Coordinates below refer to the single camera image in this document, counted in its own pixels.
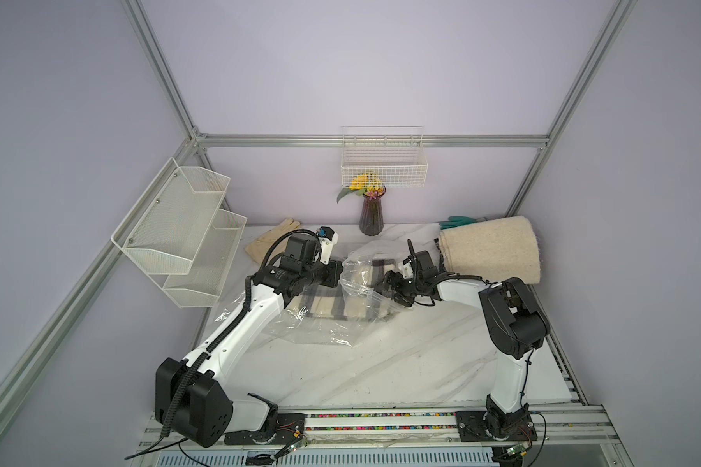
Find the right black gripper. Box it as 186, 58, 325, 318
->
374, 270, 423, 305

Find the clear plastic vacuum bag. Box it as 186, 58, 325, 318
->
209, 240, 428, 348

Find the cream fuzzy scarf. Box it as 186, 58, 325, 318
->
439, 216, 541, 285

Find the cream navy striped scarf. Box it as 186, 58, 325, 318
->
287, 258, 400, 322

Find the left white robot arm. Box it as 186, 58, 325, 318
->
138, 227, 343, 456

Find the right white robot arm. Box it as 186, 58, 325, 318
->
374, 241, 550, 441

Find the dark purple glass vase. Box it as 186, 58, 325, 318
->
359, 190, 386, 237

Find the beige leather glove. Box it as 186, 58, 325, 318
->
245, 218, 301, 264

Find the green rubber glove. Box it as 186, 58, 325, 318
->
438, 216, 480, 230

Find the yellow flower bouquet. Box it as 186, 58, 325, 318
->
336, 173, 387, 202

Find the white mesh two-tier shelf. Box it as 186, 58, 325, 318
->
111, 159, 247, 309

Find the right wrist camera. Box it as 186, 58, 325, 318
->
398, 259, 414, 279

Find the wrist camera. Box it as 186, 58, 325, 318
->
317, 227, 339, 265
398, 259, 414, 279

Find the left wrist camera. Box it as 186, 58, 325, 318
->
317, 227, 339, 265

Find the white wire wall basket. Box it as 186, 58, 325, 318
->
341, 126, 428, 188

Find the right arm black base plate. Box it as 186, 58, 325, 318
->
455, 409, 537, 442

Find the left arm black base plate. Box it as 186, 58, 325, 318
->
223, 413, 307, 446

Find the aluminium mounting rail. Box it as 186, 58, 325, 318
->
136, 404, 620, 451

